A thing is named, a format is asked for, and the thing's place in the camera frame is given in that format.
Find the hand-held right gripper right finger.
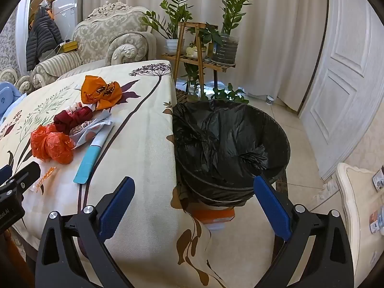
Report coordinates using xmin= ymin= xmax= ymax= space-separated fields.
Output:
xmin=253 ymin=175 xmax=354 ymax=288

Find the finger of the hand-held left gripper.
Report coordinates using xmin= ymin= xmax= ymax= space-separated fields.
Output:
xmin=7 ymin=161 xmax=41 ymax=200
xmin=0 ymin=165 xmax=13 ymax=186

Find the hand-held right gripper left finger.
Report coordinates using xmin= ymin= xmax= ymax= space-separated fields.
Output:
xmin=34 ymin=176 xmax=136 ymax=288

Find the striped cream sofa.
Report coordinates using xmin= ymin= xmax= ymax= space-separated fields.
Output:
xmin=0 ymin=48 xmax=83 ymax=95

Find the orange box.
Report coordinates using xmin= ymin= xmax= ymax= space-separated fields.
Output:
xmin=189 ymin=203 xmax=236 ymax=231

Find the wooden plant stand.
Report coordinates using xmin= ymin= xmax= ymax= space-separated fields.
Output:
xmin=162 ymin=22 xmax=236 ymax=96

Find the cream side table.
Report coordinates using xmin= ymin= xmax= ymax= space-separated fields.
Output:
xmin=335 ymin=162 xmax=384 ymax=276

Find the potted plant white pot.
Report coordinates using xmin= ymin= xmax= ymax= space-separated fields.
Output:
xmin=141 ymin=0 xmax=192 ymax=56

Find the floral tablecloth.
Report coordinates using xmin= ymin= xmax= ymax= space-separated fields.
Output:
xmin=0 ymin=61 xmax=228 ymax=288

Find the white and blue patterned wrapper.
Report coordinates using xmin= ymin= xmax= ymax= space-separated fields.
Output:
xmin=70 ymin=109 xmax=116 ymax=149

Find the dark puffer jacket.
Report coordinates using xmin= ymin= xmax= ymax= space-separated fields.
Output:
xmin=25 ymin=6 xmax=63 ymax=71

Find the ornate cream armchair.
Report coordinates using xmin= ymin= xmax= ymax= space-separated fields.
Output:
xmin=57 ymin=1 xmax=158 ymax=78

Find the small labelled bottle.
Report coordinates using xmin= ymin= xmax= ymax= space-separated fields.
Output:
xmin=372 ymin=166 xmax=384 ymax=192
xmin=369 ymin=205 xmax=384 ymax=234

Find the trash bin with black liner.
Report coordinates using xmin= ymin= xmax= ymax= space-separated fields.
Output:
xmin=172 ymin=100 xmax=291 ymax=207

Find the orange printed strip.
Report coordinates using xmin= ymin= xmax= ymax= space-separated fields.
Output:
xmin=31 ymin=166 xmax=57 ymax=192

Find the red-orange plastic bag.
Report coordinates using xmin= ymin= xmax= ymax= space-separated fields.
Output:
xmin=30 ymin=124 xmax=75 ymax=165

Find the light blue plastic object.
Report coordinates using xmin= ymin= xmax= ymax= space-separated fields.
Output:
xmin=0 ymin=81 xmax=27 ymax=123

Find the leafy green floor plant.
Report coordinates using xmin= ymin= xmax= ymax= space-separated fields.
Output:
xmin=207 ymin=82 xmax=249 ymax=105

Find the teal and white packet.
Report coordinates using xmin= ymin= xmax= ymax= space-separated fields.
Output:
xmin=73 ymin=130 xmax=108 ymax=184

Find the dark red wrapper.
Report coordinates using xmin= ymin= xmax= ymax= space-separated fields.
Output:
xmin=53 ymin=107 xmax=94 ymax=134

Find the white curtain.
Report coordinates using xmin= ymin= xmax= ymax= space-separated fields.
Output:
xmin=81 ymin=0 xmax=330 ymax=111

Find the white panel door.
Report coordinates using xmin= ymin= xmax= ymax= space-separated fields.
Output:
xmin=297 ymin=0 xmax=384 ymax=180

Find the white refrigerator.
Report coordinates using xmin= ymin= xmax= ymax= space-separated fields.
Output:
xmin=52 ymin=0 xmax=83 ymax=42

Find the plant in glass jar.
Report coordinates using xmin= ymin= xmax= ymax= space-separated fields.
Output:
xmin=181 ymin=63 xmax=204 ymax=102

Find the tall potted plant clear pot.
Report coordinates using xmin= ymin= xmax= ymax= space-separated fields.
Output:
xmin=211 ymin=0 xmax=252 ymax=65

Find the small plant ornate white pot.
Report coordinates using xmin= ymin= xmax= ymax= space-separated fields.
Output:
xmin=186 ymin=24 xmax=222 ymax=58

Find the orange plastic bag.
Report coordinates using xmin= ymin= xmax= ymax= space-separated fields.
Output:
xmin=81 ymin=75 xmax=123 ymax=110

